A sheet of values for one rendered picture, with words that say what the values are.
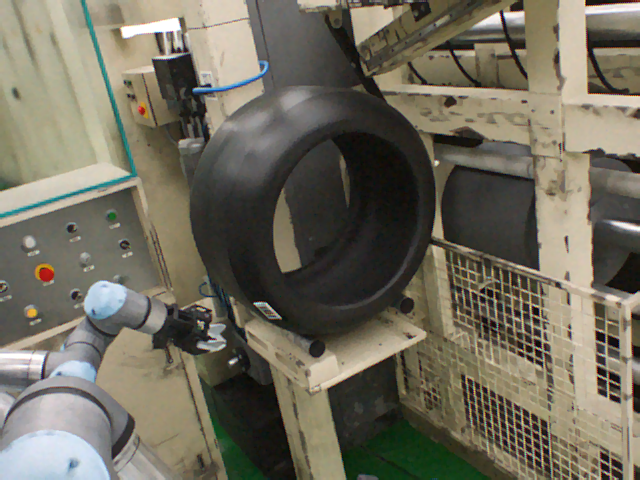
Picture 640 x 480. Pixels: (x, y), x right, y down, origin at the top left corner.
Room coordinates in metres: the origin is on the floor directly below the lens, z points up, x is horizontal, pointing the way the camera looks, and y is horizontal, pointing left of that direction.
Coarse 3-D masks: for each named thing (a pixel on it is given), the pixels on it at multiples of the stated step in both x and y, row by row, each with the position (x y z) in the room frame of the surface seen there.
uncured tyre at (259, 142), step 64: (256, 128) 1.47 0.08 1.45; (320, 128) 1.47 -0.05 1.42; (384, 128) 1.54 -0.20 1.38; (192, 192) 1.57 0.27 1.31; (256, 192) 1.39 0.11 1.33; (384, 192) 1.82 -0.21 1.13; (256, 256) 1.37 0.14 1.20; (320, 256) 1.79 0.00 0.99; (384, 256) 1.72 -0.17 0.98; (320, 320) 1.42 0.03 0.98
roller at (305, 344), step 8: (264, 320) 1.64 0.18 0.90; (272, 328) 1.60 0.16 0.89; (280, 328) 1.57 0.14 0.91; (288, 336) 1.52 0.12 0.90; (296, 336) 1.49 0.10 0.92; (304, 336) 1.48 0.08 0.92; (312, 336) 1.47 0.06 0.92; (296, 344) 1.49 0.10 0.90; (304, 344) 1.45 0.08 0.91; (312, 344) 1.43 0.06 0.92; (320, 344) 1.44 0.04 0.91; (312, 352) 1.43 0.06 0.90; (320, 352) 1.44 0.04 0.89
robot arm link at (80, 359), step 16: (0, 352) 1.13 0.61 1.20; (16, 352) 1.14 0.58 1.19; (32, 352) 1.14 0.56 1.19; (48, 352) 1.14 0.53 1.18; (64, 352) 1.15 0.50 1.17; (80, 352) 1.15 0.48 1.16; (96, 352) 1.18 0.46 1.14; (0, 368) 1.10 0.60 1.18; (16, 368) 1.10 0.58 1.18; (32, 368) 1.11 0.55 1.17; (48, 368) 1.11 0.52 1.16; (64, 368) 1.09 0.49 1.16; (80, 368) 1.10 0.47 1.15; (96, 368) 1.14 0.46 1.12; (0, 384) 1.10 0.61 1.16; (16, 384) 1.10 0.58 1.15; (32, 384) 1.10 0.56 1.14
